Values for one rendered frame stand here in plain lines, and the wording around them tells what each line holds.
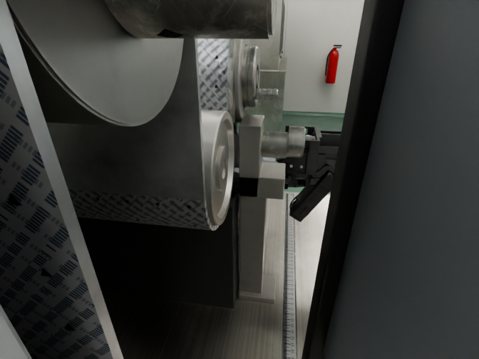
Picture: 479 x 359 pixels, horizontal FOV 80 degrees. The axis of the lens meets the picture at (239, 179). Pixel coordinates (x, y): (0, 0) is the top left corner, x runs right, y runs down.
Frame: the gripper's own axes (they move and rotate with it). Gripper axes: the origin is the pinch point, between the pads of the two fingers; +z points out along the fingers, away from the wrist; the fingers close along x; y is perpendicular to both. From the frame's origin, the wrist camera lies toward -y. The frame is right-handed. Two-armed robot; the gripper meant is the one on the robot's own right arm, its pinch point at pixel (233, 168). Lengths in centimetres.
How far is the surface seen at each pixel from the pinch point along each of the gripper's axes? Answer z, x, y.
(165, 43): -1.5, 28.2, 21.2
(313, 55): -47, -444, -17
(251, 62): -4.0, 9.1, 18.4
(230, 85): -2.3, 13.5, 16.5
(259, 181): -5.6, 12.1, 4.2
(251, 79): -4.2, 9.8, 16.6
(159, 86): -1.5, 29.7, 19.2
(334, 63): -77, -427, -26
